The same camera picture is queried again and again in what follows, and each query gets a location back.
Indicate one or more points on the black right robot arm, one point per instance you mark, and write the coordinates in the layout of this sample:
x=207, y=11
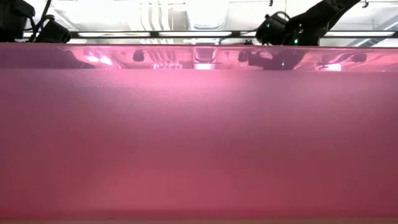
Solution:
x=314, y=21

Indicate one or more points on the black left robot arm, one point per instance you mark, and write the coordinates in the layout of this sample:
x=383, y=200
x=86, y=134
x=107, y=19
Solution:
x=12, y=18

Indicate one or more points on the pink plastic container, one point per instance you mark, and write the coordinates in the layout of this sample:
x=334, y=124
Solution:
x=199, y=140

